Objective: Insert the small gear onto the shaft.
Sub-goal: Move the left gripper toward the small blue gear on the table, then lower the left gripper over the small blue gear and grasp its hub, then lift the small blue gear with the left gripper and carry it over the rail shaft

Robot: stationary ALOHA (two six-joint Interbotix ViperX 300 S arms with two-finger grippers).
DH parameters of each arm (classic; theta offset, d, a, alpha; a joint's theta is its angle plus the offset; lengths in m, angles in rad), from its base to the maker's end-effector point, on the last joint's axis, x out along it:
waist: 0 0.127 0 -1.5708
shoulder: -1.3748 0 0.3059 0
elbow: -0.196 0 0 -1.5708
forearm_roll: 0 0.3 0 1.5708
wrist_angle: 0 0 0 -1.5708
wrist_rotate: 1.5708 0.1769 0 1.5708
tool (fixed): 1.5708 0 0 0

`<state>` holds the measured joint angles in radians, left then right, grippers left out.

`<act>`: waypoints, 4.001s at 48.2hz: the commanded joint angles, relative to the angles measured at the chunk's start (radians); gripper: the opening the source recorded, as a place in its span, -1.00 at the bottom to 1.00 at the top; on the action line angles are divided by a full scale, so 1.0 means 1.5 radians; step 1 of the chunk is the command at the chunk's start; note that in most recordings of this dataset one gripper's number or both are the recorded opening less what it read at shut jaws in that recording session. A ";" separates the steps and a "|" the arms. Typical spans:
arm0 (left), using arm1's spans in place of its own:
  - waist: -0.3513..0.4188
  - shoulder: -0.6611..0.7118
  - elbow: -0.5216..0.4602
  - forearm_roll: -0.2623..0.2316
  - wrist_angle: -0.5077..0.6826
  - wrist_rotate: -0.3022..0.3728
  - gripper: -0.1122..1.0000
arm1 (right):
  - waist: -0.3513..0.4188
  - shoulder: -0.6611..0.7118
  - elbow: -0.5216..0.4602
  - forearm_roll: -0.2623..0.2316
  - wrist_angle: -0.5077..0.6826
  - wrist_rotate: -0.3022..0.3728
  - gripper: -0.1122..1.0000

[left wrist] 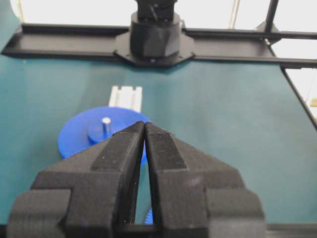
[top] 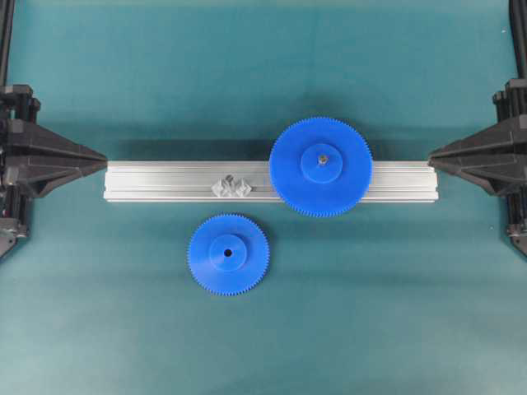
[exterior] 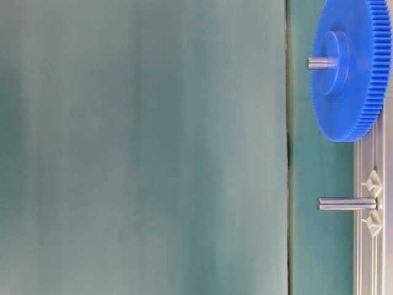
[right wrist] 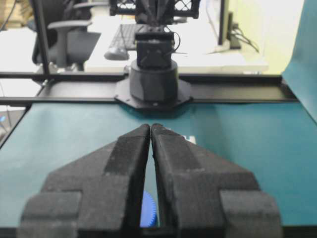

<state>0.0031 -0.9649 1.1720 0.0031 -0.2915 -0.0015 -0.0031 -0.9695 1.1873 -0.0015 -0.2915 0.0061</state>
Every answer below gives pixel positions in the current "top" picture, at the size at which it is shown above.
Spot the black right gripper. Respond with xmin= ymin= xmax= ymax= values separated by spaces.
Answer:
xmin=428 ymin=78 xmax=526 ymax=245

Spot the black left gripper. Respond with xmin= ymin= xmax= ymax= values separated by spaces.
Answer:
xmin=1 ymin=85 xmax=107 ymax=255

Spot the small blue gear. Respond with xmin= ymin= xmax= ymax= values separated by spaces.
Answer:
xmin=187 ymin=214 xmax=271 ymax=296

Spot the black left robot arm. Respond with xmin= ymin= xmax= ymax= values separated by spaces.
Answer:
xmin=1 ymin=1 xmax=108 ymax=257

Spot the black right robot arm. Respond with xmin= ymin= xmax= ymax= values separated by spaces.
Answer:
xmin=428 ymin=1 xmax=526 ymax=253

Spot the large blue gear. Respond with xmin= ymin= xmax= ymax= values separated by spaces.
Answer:
xmin=268 ymin=117 xmax=373 ymax=217

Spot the aluminium extrusion rail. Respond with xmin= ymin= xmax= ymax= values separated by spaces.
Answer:
xmin=104 ymin=160 xmax=439 ymax=203

